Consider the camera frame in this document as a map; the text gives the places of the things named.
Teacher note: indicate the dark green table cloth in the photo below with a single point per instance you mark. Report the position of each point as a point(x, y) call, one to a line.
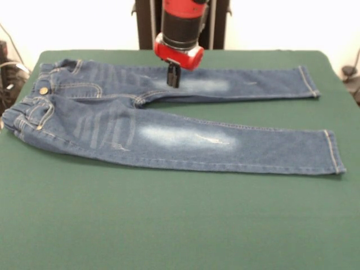
point(168, 225)

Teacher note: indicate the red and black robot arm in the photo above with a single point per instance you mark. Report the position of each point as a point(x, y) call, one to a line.
point(182, 25)

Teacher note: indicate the blue denim jeans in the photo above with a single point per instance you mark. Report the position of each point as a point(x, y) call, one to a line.
point(197, 135)

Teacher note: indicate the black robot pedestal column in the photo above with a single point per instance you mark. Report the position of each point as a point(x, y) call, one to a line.
point(146, 25)

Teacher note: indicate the black round stand base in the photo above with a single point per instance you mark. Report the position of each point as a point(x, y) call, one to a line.
point(348, 70)

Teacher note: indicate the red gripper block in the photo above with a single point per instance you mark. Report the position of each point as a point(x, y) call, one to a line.
point(180, 57)

